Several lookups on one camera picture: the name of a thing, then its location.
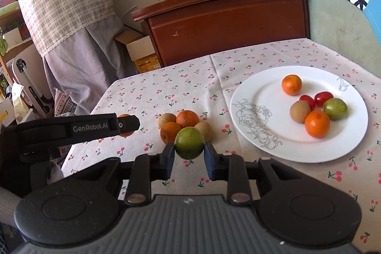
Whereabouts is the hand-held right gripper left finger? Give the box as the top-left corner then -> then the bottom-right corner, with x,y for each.
74,142 -> 175,205

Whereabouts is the white floral plate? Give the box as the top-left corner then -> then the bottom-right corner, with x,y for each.
230,65 -> 369,164

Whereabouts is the green round fruit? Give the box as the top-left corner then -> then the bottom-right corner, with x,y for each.
323,98 -> 348,120
174,127 -> 206,160

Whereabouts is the brown wooden cabinet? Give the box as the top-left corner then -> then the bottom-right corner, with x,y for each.
131,0 -> 313,68

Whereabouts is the green sofa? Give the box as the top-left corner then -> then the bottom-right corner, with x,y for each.
283,0 -> 381,79

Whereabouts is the white plastic chair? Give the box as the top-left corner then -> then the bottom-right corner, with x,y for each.
12,44 -> 55,118

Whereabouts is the patterned floral cushion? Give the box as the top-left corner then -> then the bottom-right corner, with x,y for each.
54,89 -> 78,118

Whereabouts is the red cherry tomato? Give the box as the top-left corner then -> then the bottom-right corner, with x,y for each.
299,95 -> 316,111
315,91 -> 334,107

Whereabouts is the small orange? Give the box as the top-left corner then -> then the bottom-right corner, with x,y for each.
160,121 -> 182,145
281,75 -> 302,96
111,114 -> 134,139
176,110 -> 200,129

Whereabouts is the brown kiwi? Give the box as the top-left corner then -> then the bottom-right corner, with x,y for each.
194,121 -> 214,143
290,100 -> 311,124
158,113 -> 179,128

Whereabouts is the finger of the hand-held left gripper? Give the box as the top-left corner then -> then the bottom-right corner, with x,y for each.
117,115 -> 140,136

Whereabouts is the open cardboard box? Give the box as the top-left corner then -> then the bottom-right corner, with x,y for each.
115,31 -> 163,74

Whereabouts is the cherry print tablecloth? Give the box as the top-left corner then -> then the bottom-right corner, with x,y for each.
61,38 -> 381,250

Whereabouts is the large orange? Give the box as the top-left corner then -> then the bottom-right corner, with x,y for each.
304,110 -> 331,139

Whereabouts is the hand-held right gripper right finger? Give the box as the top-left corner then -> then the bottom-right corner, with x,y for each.
204,143 -> 301,203

